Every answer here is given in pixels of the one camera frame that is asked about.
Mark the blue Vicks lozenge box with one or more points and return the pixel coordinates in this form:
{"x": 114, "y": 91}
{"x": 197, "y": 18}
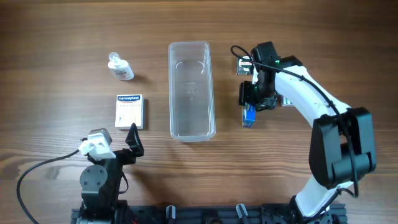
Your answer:
{"x": 249, "y": 115}

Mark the white blue medicine box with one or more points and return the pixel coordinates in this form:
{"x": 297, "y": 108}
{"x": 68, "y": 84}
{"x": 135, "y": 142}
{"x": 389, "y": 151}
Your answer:
{"x": 285, "y": 102}

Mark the green Zam-Buk ointment box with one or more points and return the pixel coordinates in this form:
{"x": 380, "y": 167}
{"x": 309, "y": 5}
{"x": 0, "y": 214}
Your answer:
{"x": 244, "y": 67}

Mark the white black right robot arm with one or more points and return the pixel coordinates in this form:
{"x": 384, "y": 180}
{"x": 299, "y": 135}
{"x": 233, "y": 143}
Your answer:
{"x": 342, "y": 148}

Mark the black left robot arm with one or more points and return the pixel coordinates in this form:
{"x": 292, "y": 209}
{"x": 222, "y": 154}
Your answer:
{"x": 101, "y": 181}

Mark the clear plastic container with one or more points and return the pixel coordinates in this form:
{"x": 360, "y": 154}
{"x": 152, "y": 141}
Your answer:
{"x": 191, "y": 97}

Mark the white Hansaplast plaster box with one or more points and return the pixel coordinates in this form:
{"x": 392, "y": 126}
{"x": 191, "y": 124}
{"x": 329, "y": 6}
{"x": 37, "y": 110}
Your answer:
{"x": 129, "y": 109}

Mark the small hand sanitizer bottle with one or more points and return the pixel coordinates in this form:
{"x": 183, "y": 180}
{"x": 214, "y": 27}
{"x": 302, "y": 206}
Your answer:
{"x": 119, "y": 67}

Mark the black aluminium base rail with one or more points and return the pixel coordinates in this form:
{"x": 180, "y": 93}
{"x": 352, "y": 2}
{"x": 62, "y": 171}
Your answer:
{"x": 267, "y": 213}

